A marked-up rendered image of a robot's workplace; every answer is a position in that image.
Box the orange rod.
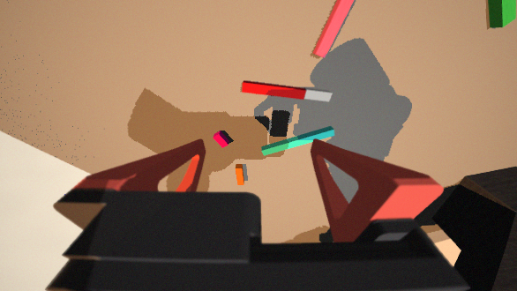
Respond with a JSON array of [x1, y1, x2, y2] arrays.
[[236, 164, 244, 185]]

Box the red rod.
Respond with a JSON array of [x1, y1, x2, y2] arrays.
[[243, 81, 306, 100]]

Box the small magenta block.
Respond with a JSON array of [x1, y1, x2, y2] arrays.
[[214, 131, 229, 148]]

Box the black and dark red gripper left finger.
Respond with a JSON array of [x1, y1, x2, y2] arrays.
[[73, 139, 206, 191]]

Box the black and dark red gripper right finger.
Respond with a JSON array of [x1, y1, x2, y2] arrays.
[[311, 138, 444, 243]]

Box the pink rod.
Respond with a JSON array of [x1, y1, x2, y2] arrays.
[[313, 0, 354, 58]]

